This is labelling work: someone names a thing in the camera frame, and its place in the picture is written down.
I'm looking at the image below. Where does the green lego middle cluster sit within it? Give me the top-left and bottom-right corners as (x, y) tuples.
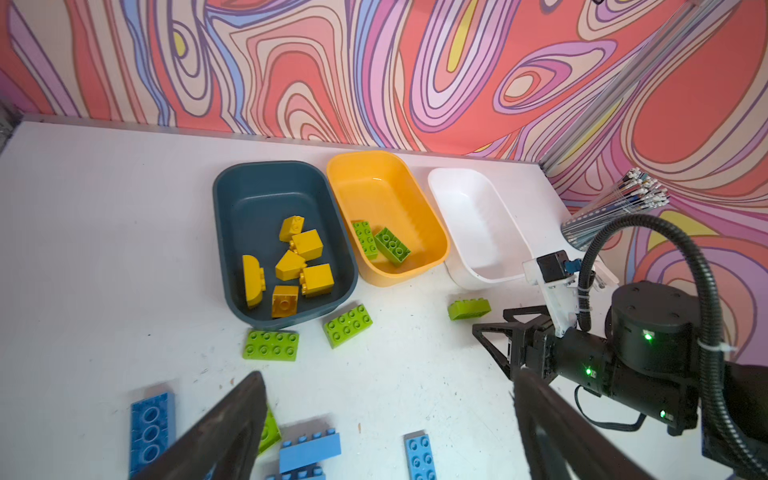
(374, 227), (411, 266)

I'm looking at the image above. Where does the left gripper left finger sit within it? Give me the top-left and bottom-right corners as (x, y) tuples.
(136, 371), (267, 479)

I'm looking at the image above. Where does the blue lego stacked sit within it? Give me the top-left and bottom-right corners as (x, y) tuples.
(279, 428), (342, 474)
(265, 465), (326, 480)

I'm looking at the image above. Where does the green lego cluster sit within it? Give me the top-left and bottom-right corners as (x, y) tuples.
(259, 407), (282, 454)
(374, 227), (411, 266)
(323, 304), (373, 349)

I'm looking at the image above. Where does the dark teal plastic bin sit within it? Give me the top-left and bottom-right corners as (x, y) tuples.
(212, 160), (360, 331)

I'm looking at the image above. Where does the green lego lower cluster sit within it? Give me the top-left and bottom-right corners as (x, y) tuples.
(259, 407), (282, 454)

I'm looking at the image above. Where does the blue lego far left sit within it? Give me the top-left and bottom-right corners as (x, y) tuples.
(129, 392), (176, 479)

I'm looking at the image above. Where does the green lego upper right cluster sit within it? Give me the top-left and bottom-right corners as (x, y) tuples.
(323, 304), (373, 349)

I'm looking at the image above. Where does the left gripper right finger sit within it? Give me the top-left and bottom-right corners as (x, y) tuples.
(513, 369), (650, 479)

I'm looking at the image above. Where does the yellow small lego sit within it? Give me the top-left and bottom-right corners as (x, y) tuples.
(271, 285), (299, 319)
(279, 215), (305, 243)

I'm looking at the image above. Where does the green lego plate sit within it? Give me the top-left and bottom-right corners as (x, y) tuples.
(353, 221), (379, 260)

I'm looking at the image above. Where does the yellow plastic bin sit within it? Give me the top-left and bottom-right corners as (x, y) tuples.
(326, 151), (450, 287)

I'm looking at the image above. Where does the blue lego stacked upper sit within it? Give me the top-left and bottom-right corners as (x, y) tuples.
(279, 428), (342, 474)

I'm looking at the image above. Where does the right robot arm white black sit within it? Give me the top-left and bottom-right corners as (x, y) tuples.
(472, 214), (767, 479)

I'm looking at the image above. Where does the white plastic bin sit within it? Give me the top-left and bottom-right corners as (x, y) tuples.
(428, 168), (532, 290)

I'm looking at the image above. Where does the blue lego stacked lower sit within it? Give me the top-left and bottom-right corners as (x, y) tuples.
(265, 465), (326, 480)

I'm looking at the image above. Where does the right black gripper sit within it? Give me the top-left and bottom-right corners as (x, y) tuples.
(472, 251), (699, 435)

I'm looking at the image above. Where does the blue lego centre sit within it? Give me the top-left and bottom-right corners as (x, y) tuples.
(404, 431), (437, 480)

